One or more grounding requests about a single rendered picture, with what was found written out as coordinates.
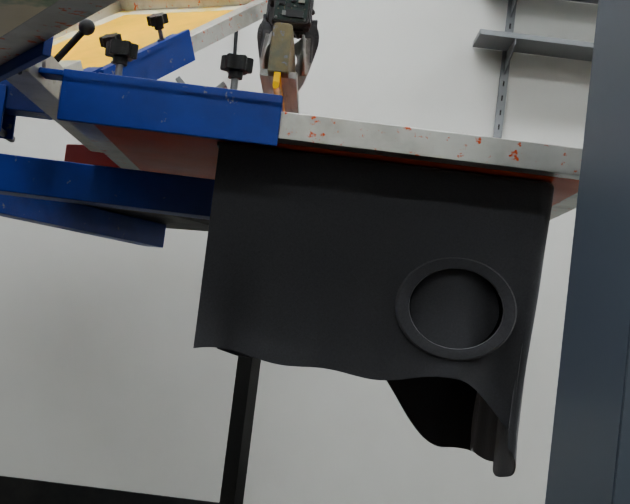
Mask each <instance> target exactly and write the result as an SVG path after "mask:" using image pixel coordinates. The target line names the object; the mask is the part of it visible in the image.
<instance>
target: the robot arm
mask: <svg viewBox="0 0 630 504"><path fill-rule="evenodd" d="M313 6H314V0H268V4H267V12H266V14H263V20H262V22H261V23H260V25H259V27H258V32H257V42H258V51H259V62H260V69H261V68H262V69H268V62H269V54H270V46H271V38H272V30H273V25H274V23H276V22H282V23H290V24H291V25H292V26H293V32H294V38H297V39H299V38H301V39H300V40H299V41H298V42H296V43H295V44H294V49H295V55H296V57H297V63H296V66H295V71H296V73H297V76H298V91H299V90H300V89H301V87H302V86H303V84H304V82H305V80H306V78H307V75H308V73H309V70H310V67H311V64H312V62H313V59H314V57H315V54H316V51H317V49H318V45H319V31H318V28H317V24H318V20H312V15H314V14H315V11H314V10H313Z"/></svg>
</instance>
